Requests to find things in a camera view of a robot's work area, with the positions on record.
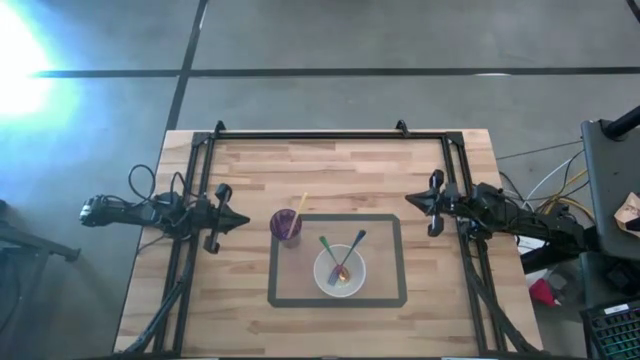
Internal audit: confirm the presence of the backlit black keyboard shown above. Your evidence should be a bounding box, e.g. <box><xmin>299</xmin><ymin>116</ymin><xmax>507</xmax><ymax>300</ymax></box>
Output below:
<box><xmin>579</xmin><ymin>299</ymin><xmax>640</xmax><ymax>360</ymax></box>

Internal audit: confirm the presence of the black tripod stand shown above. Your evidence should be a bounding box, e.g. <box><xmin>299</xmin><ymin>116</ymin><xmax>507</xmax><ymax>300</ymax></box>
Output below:
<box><xmin>0</xmin><ymin>199</ymin><xmax>82</xmax><ymax>264</ymax></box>

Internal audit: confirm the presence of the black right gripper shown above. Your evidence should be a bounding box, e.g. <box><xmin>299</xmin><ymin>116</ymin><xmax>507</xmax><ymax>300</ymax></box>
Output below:
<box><xmin>404</xmin><ymin>168</ymin><xmax>474</xmax><ymax>239</ymax></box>

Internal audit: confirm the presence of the black aluminium rig frame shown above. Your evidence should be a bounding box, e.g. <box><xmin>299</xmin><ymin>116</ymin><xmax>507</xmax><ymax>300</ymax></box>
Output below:
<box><xmin>122</xmin><ymin>119</ymin><xmax>539</xmax><ymax>359</ymax></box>

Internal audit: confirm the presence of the white cable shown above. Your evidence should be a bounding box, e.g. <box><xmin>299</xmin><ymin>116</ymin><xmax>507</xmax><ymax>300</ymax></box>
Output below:
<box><xmin>524</xmin><ymin>149</ymin><xmax>586</xmax><ymax>211</ymax></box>

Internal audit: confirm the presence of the yellow straw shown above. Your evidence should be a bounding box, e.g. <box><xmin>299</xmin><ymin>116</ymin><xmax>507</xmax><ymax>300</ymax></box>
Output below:
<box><xmin>287</xmin><ymin>192</ymin><xmax>310</xmax><ymax>240</ymax></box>

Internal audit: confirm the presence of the white ribbed bowl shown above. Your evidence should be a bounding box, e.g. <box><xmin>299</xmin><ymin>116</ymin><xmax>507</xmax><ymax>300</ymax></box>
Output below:
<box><xmin>313</xmin><ymin>243</ymin><xmax>367</xmax><ymax>299</ymax></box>

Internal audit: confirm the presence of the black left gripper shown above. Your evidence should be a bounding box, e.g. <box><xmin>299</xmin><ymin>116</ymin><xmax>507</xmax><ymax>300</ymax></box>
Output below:
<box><xmin>192</xmin><ymin>182</ymin><xmax>251</xmax><ymax>255</ymax></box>

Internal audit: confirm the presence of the dark grey box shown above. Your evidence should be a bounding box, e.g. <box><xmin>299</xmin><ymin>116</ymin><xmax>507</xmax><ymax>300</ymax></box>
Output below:
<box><xmin>579</xmin><ymin>249</ymin><xmax>640</xmax><ymax>309</ymax></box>

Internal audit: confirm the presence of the crumpled brown paper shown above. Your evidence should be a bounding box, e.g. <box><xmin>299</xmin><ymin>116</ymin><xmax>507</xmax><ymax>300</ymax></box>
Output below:
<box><xmin>613</xmin><ymin>192</ymin><xmax>640</xmax><ymax>239</ymax></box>

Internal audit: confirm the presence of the black pole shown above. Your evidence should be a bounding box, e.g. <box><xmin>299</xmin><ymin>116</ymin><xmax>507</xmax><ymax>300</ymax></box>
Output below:
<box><xmin>602</xmin><ymin>103</ymin><xmax>640</xmax><ymax>141</ymax></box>

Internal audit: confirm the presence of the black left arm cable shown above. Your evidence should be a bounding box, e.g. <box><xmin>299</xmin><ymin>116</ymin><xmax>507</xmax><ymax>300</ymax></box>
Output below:
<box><xmin>127</xmin><ymin>163</ymin><xmax>190</xmax><ymax>205</ymax></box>

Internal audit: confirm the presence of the dark grey desk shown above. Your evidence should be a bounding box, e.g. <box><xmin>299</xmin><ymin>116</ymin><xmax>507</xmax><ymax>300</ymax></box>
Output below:
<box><xmin>580</xmin><ymin>118</ymin><xmax>640</xmax><ymax>261</ymax></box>

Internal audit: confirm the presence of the thin black floor cable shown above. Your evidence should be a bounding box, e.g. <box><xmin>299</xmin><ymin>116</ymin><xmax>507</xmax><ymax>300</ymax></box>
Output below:
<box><xmin>496</xmin><ymin>140</ymin><xmax>584</xmax><ymax>161</ymax></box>

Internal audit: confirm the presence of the purple faceted plastic cup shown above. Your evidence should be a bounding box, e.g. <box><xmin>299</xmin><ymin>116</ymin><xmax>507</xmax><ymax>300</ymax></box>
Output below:
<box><xmin>269</xmin><ymin>208</ymin><xmax>304</xmax><ymax>250</ymax></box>

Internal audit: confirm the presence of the clear mat with black border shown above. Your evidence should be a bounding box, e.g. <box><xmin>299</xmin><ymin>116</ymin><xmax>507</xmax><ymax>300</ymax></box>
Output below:
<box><xmin>267</xmin><ymin>213</ymin><xmax>408</xmax><ymax>309</ymax></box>

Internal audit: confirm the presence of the red object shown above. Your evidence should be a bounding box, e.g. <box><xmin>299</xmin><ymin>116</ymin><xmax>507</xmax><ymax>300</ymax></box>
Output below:
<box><xmin>528</xmin><ymin>278</ymin><xmax>562</xmax><ymax>308</ymax></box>

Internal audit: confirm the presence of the yellow cable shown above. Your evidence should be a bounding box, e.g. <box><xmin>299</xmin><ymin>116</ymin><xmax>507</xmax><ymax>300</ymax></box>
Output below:
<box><xmin>537</xmin><ymin>168</ymin><xmax>596</xmax><ymax>221</ymax></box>

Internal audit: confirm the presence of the black desk base bar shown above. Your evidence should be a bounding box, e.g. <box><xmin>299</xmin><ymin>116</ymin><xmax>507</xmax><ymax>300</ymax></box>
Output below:
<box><xmin>519</xmin><ymin>244</ymin><xmax>581</xmax><ymax>275</ymax></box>

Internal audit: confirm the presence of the gold spoon with green handle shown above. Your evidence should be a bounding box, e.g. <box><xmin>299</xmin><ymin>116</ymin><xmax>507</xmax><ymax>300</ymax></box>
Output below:
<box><xmin>318</xmin><ymin>235</ymin><xmax>351</xmax><ymax>281</ymax></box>

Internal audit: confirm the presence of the white power strip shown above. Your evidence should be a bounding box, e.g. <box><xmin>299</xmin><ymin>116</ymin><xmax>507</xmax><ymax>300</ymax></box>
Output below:
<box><xmin>517</xmin><ymin>234</ymin><xmax>549</xmax><ymax>254</ymax></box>

